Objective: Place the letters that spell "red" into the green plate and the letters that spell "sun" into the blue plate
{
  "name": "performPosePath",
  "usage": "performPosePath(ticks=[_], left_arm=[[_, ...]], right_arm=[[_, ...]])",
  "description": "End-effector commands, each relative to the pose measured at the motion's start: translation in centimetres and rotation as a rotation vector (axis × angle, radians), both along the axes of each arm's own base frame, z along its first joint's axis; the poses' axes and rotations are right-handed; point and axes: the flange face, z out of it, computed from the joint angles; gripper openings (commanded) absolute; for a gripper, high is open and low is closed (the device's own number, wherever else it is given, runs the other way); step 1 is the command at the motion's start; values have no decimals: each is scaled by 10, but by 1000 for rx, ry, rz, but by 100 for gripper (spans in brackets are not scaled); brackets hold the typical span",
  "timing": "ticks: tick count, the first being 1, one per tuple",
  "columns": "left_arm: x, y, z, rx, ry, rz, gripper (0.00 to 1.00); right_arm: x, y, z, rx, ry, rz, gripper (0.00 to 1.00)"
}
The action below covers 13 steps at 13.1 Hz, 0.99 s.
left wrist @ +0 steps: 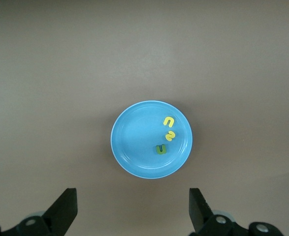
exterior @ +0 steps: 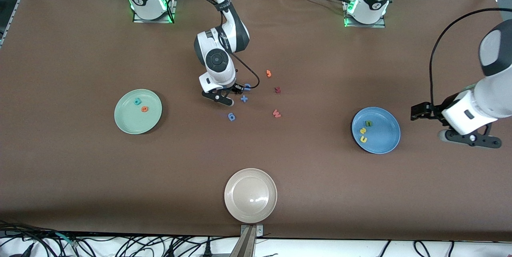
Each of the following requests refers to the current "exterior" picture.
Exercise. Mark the blue round plate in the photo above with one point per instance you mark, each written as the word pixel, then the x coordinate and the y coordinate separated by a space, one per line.
pixel 384 129

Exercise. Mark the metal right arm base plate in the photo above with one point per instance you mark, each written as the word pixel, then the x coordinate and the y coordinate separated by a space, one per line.
pixel 152 21

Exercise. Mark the black left camera mount bracket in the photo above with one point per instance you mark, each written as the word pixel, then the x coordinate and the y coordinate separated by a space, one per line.
pixel 488 142

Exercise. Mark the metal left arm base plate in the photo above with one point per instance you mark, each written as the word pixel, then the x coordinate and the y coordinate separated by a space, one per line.
pixel 372 25

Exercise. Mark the mint green round plate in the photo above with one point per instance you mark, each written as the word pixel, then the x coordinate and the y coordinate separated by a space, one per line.
pixel 132 123

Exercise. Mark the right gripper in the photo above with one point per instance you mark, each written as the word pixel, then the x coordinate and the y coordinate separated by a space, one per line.
pixel 232 87

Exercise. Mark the aluminium profile beam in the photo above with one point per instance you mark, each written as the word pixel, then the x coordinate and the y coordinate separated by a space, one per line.
pixel 244 245

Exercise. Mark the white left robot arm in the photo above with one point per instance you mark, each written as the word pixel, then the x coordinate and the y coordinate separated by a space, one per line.
pixel 496 49

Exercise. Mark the black right camera mount bracket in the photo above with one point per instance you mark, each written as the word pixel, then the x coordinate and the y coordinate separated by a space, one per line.
pixel 210 95

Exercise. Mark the metal bracket plate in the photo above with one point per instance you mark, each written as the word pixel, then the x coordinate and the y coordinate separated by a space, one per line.
pixel 260 231

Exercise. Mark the brown table cover mat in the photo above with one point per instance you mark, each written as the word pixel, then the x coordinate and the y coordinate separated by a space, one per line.
pixel 80 169

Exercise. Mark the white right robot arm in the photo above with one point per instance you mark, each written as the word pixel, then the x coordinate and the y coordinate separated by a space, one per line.
pixel 218 59

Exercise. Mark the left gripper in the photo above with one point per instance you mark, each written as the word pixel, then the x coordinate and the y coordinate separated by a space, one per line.
pixel 435 111

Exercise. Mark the blue foam letter g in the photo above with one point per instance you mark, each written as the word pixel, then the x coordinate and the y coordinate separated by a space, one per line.
pixel 234 119

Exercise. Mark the pink foam letter w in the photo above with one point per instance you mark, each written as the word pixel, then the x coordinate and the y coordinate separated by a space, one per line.
pixel 276 113

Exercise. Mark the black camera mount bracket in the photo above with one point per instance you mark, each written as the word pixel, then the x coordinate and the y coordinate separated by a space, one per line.
pixel 488 142
pixel 210 95

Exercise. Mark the white round plate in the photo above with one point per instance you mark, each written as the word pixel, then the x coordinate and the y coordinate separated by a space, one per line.
pixel 250 195

